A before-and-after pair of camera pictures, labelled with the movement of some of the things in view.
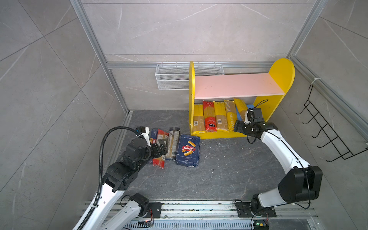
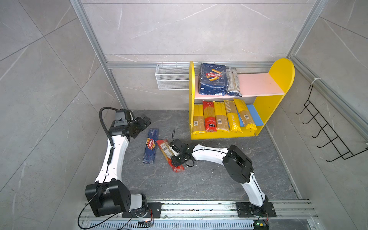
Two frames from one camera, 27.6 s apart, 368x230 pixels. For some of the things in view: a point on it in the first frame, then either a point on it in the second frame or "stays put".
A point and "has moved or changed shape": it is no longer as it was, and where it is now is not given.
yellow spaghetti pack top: [199, 125] stays put
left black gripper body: [152, 152] -> [137, 125]
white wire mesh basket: [177, 76] stays put
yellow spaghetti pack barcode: [221, 117] stays put
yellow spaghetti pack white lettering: [231, 114] stays put
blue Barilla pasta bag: [188, 151] has moved or changed shape
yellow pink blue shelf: [263, 91] stays put
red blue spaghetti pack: [156, 134] -> [168, 152]
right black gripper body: [243, 128] -> [178, 160]
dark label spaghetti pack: [173, 137] -> [234, 88]
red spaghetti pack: [209, 111] stays put
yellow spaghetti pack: [242, 107] stays put
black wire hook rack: [343, 151] stays put
